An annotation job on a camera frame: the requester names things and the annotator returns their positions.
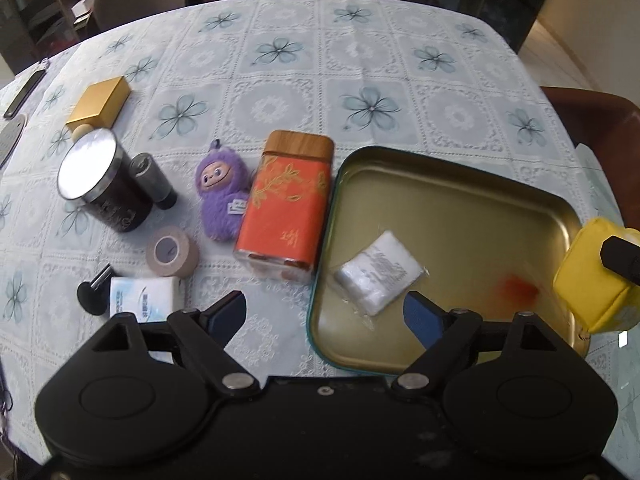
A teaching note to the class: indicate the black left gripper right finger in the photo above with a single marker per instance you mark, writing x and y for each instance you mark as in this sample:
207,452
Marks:
449,339

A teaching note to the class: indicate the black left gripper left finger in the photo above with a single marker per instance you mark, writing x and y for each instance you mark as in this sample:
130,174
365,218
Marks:
201,338

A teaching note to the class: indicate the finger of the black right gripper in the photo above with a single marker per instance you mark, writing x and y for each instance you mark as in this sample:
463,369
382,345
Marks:
621,257

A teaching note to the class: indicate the yellow question-mark plush cube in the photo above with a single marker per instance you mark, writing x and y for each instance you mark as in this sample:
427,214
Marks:
601,300

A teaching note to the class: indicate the white tissue pack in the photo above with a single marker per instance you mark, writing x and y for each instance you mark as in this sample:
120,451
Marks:
148,299

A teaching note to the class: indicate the beige tape roll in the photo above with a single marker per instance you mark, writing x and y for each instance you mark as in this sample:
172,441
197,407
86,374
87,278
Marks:
171,252

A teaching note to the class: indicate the white gauze packet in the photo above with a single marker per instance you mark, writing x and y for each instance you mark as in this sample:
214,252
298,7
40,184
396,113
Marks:
377,275

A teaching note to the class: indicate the black plush doll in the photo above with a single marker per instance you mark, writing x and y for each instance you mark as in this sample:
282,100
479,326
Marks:
94,296

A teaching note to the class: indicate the purple plush monster doll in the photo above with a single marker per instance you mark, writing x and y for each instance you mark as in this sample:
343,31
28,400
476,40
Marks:
222,181

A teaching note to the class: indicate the small dark tube bottle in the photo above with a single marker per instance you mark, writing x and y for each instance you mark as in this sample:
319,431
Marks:
148,175

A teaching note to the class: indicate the gold metal tray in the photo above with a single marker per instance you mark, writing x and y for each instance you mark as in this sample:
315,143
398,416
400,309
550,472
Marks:
485,243

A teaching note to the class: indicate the brown leather chair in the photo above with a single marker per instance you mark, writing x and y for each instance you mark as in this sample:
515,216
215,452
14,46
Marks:
609,126

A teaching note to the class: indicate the orange tea tin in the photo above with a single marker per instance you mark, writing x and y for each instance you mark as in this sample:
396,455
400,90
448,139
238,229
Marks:
284,219

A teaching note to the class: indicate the white floral lace tablecloth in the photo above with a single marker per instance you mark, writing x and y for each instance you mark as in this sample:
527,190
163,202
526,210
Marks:
362,72

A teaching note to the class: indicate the black can silver lid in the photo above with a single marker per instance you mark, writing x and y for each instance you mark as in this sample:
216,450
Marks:
94,174

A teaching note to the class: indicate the small cream ball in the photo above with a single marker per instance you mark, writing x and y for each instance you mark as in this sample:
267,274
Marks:
81,131

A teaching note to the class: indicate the gold cardboard box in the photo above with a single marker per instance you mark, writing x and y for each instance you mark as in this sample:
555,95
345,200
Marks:
100,104

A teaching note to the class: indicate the grey round trivet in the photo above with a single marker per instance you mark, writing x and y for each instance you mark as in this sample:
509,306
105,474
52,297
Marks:
10,135

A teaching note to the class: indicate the wooden bookshelf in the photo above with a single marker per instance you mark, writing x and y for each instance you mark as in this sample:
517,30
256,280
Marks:
35,29

